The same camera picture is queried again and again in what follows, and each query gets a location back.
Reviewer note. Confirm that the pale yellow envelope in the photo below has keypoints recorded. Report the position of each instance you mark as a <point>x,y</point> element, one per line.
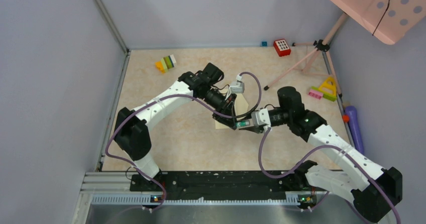
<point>241,107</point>

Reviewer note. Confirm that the yellow triangular toy block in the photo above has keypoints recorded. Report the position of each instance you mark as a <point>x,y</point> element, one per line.
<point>329,87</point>

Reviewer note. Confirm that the pink dotted board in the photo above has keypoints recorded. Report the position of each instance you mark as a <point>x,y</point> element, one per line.
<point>387,20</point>

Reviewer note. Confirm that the stacked colourful toy bricks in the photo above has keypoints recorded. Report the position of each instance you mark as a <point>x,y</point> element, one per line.
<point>166,63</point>

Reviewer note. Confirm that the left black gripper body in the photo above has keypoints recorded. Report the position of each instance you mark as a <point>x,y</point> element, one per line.
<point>217,100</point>

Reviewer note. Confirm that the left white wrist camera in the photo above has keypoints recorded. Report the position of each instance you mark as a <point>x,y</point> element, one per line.
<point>236,86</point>

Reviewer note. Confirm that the pink toy brick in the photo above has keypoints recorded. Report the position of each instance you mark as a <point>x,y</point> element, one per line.
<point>316,94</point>

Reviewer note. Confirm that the purple flashlight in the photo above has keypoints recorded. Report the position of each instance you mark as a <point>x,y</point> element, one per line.
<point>350,117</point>

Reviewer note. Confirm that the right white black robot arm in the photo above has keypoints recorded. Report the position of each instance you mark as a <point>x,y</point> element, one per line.
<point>333,164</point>

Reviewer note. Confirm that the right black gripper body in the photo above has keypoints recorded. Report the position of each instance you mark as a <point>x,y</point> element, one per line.
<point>281,116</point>

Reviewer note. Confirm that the red toy block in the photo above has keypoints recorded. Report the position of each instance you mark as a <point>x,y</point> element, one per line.
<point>281,47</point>

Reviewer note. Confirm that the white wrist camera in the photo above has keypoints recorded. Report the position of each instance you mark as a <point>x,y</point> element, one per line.
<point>261,118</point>
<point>236,86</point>

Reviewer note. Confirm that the green toy brick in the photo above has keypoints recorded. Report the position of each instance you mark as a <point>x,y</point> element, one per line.
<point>331,98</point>

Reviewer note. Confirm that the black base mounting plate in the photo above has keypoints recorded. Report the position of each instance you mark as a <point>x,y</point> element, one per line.
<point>226,185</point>

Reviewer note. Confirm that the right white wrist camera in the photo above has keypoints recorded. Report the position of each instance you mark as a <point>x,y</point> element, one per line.
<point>261,118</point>

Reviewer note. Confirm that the aluminium frame rail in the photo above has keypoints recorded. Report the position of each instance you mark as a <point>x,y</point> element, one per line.
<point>111,25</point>

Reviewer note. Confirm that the pink wooden tripod stand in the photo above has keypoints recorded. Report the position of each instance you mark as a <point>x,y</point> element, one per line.
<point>320,46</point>

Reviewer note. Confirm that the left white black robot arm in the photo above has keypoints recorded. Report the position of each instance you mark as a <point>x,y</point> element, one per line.
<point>133,125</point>

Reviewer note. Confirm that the white glue stick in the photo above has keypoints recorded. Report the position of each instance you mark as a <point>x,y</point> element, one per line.
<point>243,124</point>

